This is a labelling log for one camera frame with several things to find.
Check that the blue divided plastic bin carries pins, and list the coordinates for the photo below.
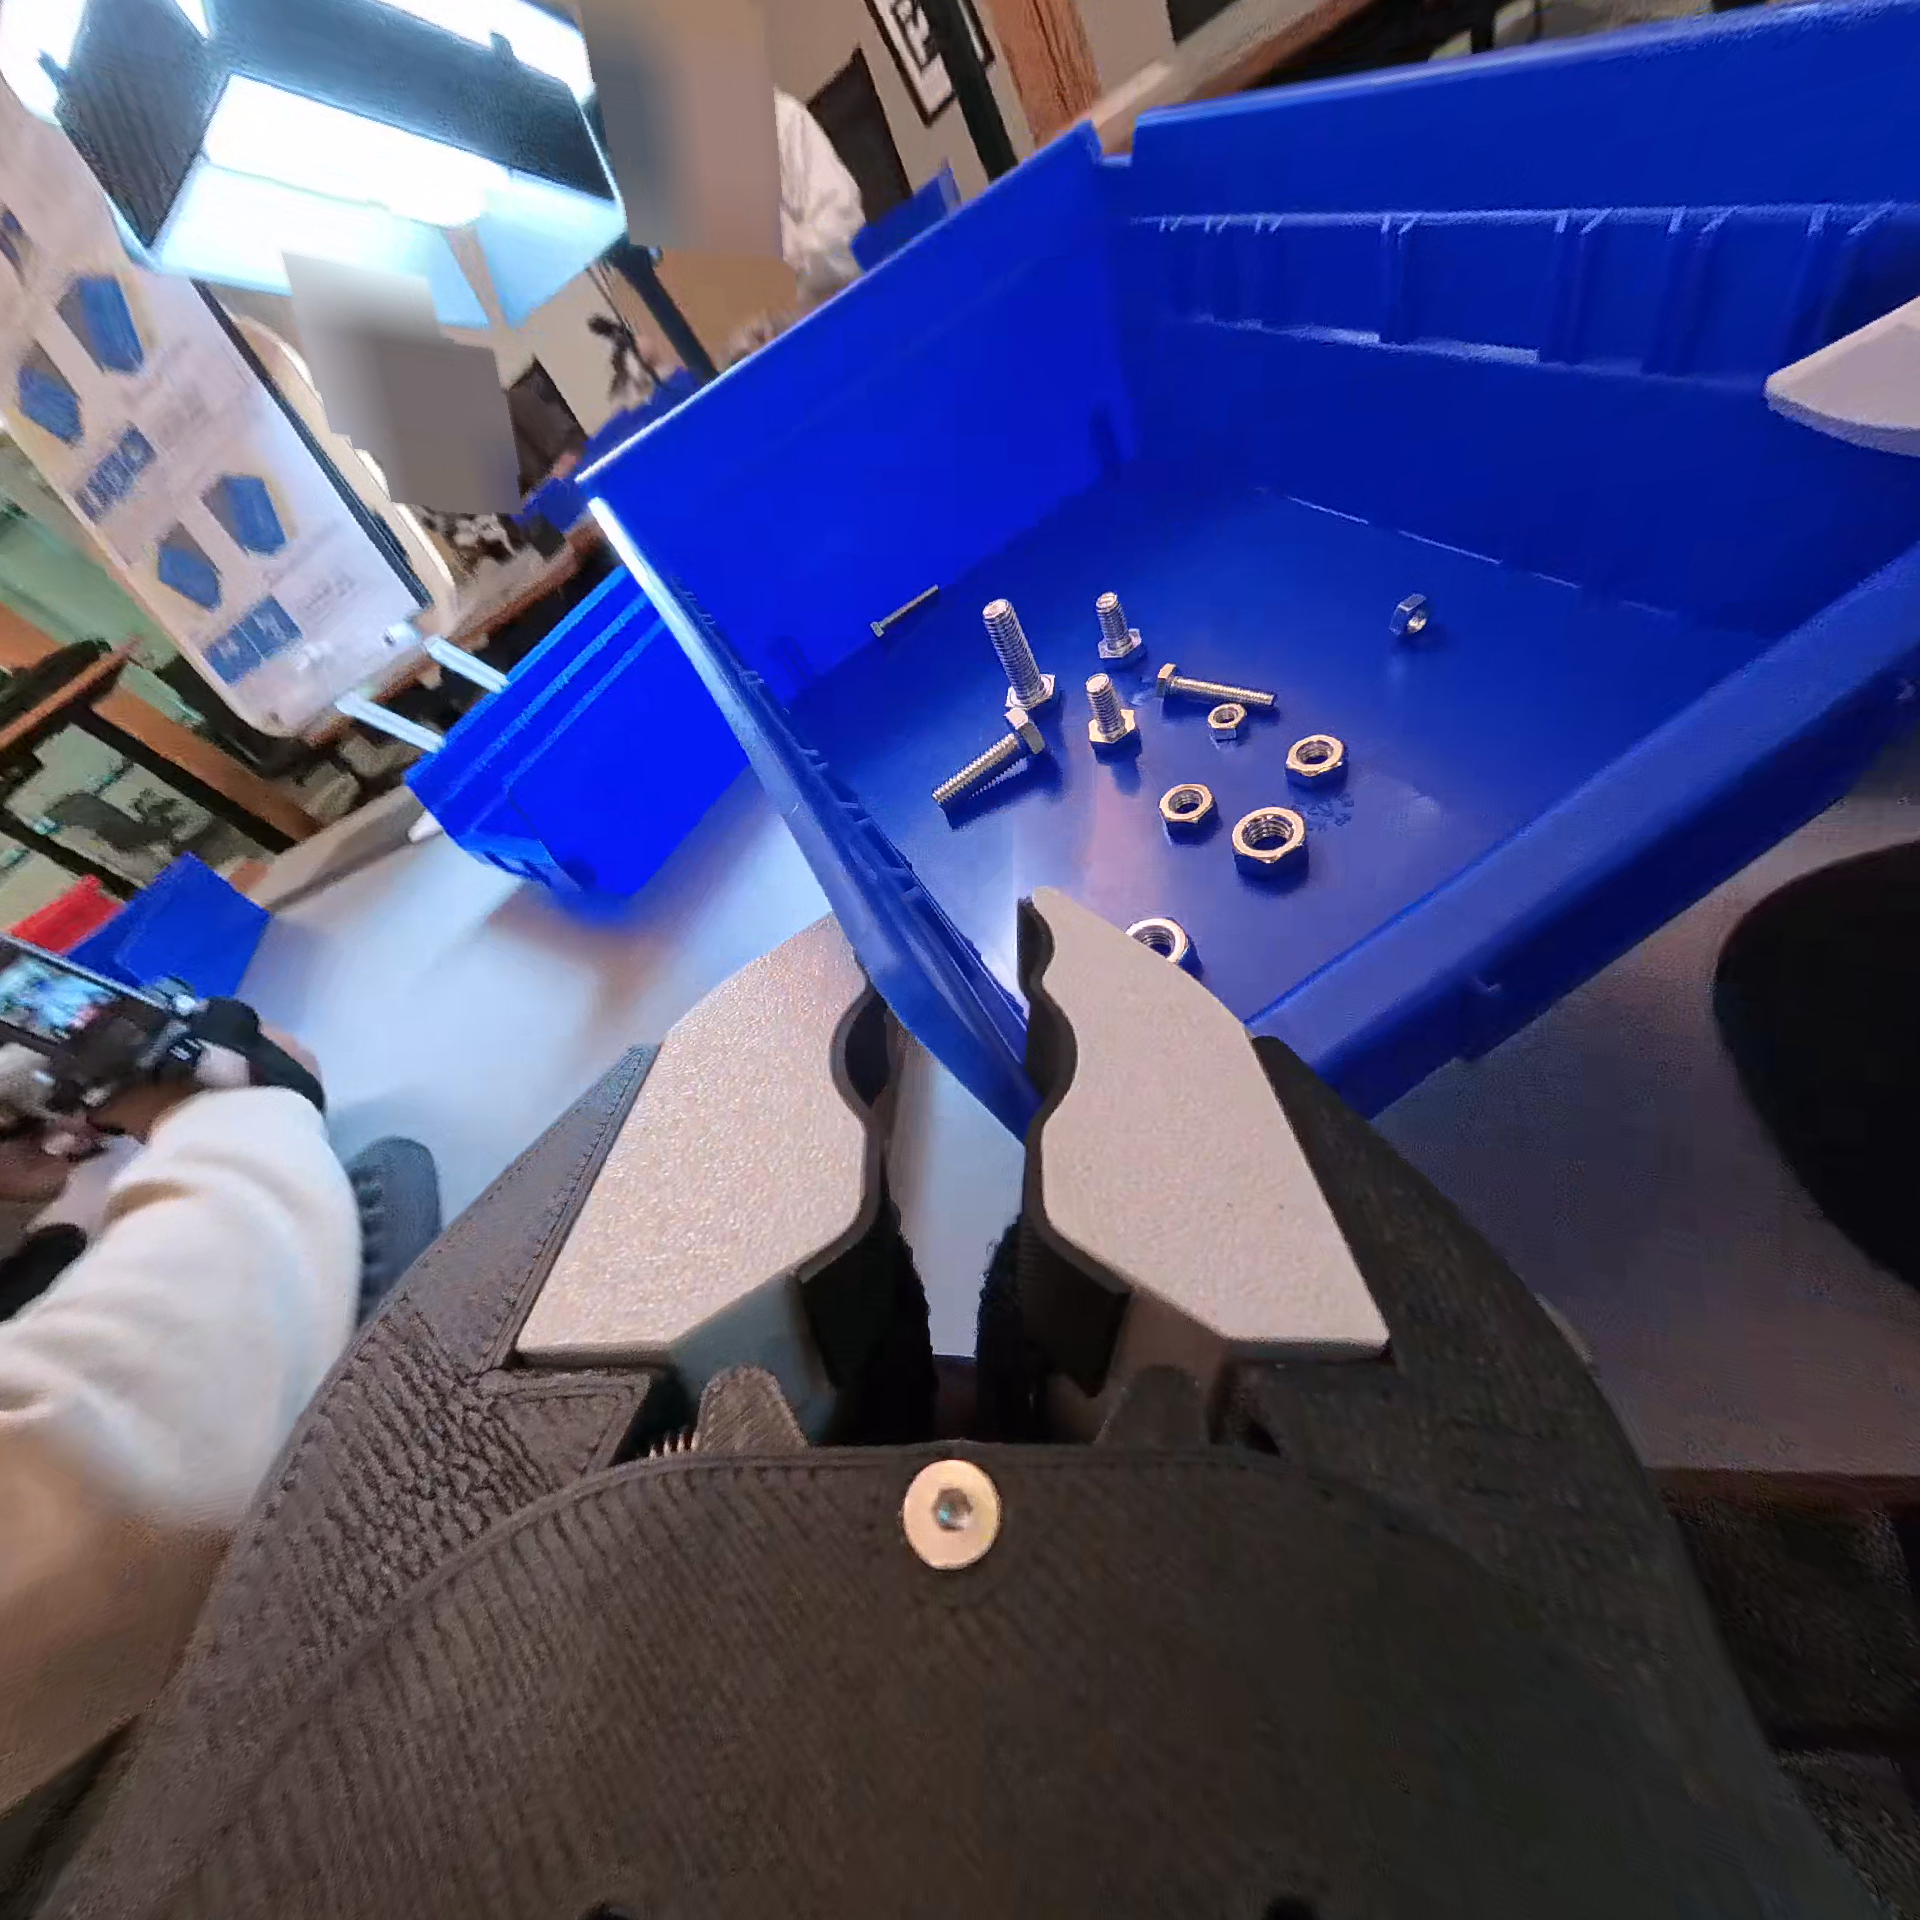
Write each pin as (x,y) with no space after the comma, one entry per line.
(1440,393)

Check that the black wrist rest pad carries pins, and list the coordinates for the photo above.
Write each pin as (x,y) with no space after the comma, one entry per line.
(1832,1021)

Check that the red plastic bin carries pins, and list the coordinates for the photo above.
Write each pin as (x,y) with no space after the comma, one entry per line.
(55,916)

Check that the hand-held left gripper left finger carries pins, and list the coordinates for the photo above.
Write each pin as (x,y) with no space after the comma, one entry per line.
(707,1187)

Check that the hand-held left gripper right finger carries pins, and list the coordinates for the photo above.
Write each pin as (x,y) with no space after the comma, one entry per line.
(1200,1187)

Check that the standing banner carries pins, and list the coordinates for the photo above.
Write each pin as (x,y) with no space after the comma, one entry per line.
(181,481)

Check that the short steel hex bolt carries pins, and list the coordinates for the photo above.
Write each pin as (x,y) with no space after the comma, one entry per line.
(1116,626)
(1111,716)

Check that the small steel hex nut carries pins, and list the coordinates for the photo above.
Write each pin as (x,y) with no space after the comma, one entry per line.
(1399,617)
(1217,722)

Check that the studio light panel on stand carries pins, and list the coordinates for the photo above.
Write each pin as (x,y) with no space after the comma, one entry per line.
(332,153)

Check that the black smartphone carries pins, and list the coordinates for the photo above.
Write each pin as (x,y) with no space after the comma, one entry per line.
(91,1006)

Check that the silver bolt with nut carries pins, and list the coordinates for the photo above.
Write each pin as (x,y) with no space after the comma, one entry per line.
(1244,845)

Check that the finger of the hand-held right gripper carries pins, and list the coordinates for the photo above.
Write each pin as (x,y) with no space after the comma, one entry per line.
(1860,385)

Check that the wooden office desk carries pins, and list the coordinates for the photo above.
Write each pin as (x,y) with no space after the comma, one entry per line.
(121,738)

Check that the thin steel bolt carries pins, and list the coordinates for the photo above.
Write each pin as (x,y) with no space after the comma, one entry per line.
(904,614)
(1186,690)

